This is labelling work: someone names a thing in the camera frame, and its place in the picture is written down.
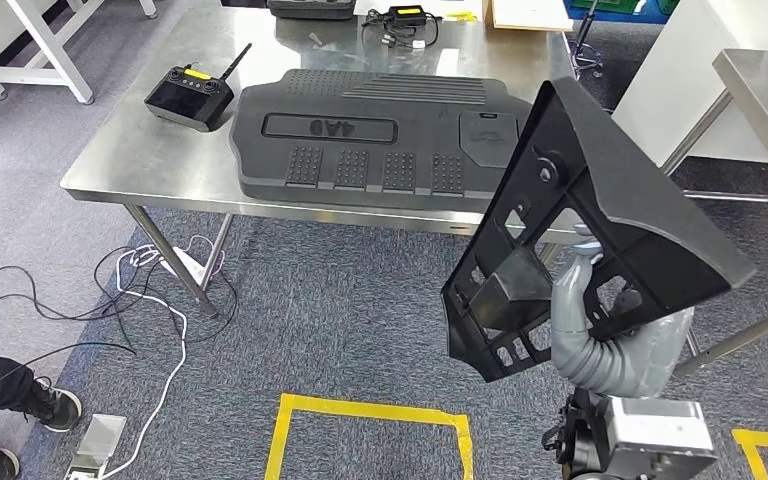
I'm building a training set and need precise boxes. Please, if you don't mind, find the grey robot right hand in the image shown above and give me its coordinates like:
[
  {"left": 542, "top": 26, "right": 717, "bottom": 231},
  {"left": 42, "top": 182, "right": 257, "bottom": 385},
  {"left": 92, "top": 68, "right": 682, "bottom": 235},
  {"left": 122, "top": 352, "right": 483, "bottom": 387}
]
[{"left": 549, "top": 225, "right": 695, "bottom": 399}]

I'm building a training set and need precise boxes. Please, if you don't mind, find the black plastic bracket part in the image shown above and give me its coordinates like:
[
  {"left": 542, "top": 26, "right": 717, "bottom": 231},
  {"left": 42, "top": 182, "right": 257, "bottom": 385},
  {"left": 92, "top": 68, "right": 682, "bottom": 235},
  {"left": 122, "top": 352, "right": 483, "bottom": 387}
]
[{"left": 441, "top": 77, "right": 758, "bottom": 384}]

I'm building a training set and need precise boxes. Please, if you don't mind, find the stainless steel workbench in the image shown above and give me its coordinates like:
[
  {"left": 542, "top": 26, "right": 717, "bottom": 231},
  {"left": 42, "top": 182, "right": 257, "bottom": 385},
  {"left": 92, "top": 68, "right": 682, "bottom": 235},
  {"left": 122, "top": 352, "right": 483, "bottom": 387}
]
[{"left": 60, "top": 0, "right": 587, "bottom": 319}]

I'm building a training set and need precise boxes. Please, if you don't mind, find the white cabinet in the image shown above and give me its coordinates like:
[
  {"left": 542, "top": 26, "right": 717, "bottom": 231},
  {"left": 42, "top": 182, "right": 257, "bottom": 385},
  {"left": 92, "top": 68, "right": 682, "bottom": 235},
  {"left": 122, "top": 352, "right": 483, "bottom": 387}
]
[{"left": 612, "top": 0, "right": 768, "bottom": 167}]

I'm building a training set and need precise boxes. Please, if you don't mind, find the chrome stool base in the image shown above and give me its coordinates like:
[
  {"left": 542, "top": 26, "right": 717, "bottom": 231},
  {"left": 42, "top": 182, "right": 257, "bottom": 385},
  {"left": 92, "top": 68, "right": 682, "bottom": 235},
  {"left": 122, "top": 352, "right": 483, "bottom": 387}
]
[{"left": 566, "top": 0, "right": 605, "bottom": 79}]

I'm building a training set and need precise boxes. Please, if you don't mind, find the open cardboard box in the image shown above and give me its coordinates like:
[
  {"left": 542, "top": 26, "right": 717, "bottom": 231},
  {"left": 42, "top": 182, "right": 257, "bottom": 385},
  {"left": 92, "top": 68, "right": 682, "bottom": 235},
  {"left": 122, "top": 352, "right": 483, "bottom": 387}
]
[{"left": 481, "top": 0, "right": 575, "bottom": 33}]

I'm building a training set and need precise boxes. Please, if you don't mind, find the green plastic crate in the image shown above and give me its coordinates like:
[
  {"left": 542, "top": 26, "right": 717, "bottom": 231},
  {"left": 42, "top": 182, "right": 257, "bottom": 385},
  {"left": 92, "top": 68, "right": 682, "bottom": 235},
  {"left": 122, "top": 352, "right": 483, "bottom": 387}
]
[{"left": 569, "top": 0, "right": 637, "bottom": 15}]

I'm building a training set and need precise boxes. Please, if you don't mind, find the black device with white tag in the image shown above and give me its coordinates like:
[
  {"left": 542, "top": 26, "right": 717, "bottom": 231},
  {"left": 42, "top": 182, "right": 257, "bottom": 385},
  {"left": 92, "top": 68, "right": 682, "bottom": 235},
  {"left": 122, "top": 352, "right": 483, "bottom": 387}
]
[{"left": 360, "top": 5, "right": 442, "bottom": 51}]

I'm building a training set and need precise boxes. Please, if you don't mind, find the white power strip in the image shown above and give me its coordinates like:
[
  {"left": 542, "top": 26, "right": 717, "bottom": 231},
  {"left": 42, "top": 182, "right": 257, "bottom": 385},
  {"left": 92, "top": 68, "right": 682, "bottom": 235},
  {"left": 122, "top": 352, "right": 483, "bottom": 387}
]
[{"left": 158, "top": 248, "right": 206, "bottom": 283}]

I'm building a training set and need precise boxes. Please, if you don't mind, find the black foam-lined carry case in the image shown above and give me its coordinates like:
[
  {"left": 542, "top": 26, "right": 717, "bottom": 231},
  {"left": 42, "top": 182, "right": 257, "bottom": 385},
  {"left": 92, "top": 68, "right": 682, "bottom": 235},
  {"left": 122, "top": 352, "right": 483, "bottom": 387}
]
[{"left": 266, "top": 0, "right": 357, "bottom": 21}]

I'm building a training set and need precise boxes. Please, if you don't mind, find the black remote controller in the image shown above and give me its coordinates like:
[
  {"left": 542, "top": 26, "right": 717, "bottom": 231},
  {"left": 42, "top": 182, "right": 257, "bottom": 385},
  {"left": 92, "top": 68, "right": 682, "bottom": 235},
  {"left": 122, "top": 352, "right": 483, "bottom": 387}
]
[{"left": 144, "top": 42, "right": 253, "bottom": 133}]

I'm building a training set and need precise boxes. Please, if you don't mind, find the silver floor socket box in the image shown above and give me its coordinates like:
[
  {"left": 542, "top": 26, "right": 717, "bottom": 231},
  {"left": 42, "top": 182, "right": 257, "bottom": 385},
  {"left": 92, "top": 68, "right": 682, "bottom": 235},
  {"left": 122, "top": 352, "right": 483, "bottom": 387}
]
[{"left": 64, "top": 413, "right": 128, "bottom": 480}]

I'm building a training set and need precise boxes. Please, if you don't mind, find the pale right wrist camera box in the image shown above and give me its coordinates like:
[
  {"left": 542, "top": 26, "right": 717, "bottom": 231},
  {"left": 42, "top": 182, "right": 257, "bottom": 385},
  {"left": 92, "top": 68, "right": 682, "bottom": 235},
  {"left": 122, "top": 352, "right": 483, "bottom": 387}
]
[{"left": 542, "top": 390, "right": 718, "bottom": 480}]

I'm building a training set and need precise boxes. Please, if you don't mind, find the white table frame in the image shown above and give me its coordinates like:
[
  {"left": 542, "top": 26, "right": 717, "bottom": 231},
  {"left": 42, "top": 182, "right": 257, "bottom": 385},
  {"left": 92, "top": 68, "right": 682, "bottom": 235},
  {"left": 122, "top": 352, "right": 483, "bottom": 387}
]
[{"left": 0, "top": 0, "right": 160, "bottom": 106}]

